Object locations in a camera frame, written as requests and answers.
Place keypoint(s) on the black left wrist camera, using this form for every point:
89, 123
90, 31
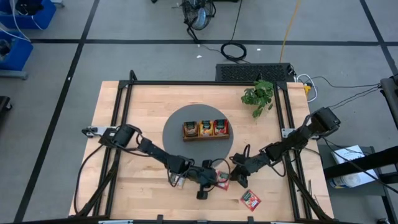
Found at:
202, 195

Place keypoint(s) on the red strawberry tea packet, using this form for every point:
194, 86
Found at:
224, 182
250, 200
220, 127

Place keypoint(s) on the blue plastic bin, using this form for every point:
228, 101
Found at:
18, 56
43, 18

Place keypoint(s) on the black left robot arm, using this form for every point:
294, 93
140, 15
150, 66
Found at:
146, 146

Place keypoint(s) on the round grey woven placemat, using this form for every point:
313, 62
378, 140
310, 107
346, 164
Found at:
199, 152

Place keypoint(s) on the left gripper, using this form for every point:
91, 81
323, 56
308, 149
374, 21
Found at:
200, 175

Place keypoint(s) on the green plant in white pot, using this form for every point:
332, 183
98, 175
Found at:
258, 95

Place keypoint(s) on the brown wooden tea box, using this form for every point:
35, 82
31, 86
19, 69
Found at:
205, 137

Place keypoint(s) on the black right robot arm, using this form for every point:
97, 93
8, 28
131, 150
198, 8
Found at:
298, 140

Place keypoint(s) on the black floor fan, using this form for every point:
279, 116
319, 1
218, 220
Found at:
199, 14

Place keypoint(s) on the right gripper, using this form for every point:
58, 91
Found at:
248, 163

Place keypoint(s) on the black aluminium table frame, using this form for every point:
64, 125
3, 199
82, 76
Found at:
186, 83

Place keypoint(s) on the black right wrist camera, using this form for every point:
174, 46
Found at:
242, 181

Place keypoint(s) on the black equipment stand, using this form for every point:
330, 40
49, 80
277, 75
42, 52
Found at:
367, 161

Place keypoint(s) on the yellow mango tea packet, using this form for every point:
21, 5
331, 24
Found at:
206, 128

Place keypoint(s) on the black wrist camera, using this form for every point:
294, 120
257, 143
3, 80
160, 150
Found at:
242, 181
202, 195

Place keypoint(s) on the beige tea packet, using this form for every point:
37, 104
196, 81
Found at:
190, 129
180, 182

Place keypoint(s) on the white paper booklet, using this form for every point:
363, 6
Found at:
348, 154

